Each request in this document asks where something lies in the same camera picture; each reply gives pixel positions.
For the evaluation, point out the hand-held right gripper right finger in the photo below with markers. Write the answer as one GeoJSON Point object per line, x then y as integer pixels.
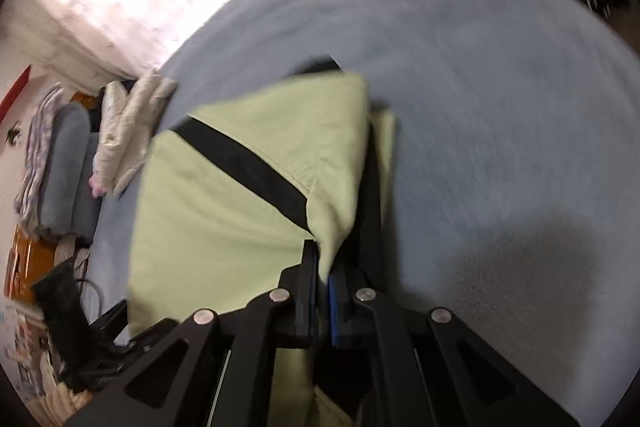
{"type": "Point", "coordinates": [335, 309]}

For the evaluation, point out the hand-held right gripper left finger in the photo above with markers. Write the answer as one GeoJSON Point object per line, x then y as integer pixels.
{"type": "Point", "coordinates": [305, 307]}

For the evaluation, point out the green and black hooded jacket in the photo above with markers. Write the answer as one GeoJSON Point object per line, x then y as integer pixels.
{"type": "Point", "coordinates": [210, 207]}

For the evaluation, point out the beige knit fringed cloth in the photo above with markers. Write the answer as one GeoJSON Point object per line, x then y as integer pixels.
{"type": "Point", "coordinates": [60, 402]}

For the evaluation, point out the grey pillow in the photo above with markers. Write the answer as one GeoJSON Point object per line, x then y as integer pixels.
{"type": "Point", "coordinates": [65, 167]}
{"type": "Point", "coordinates": [87, 207]}

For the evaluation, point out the pink white plush cat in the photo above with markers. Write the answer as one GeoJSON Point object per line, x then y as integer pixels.
{"type": "Point", "coordinates": [97, 187]}

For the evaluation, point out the purple floral blanket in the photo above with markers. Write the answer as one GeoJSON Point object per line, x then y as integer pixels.
{"type": "Point", "coordinates": [37, 147]}

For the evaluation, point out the cream puffer jacket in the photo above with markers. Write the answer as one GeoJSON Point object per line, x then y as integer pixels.
{"type": "Point", "coordinates": [130, 122]}

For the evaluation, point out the blue-grey fleece bed blanket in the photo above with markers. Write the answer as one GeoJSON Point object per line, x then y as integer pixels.
{"type": "Point", "coordinates": [475, 107]}

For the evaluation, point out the red wall decoration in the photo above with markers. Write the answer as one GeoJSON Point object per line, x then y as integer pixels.
{"type": "Point", "coordinates": [15, 94]}

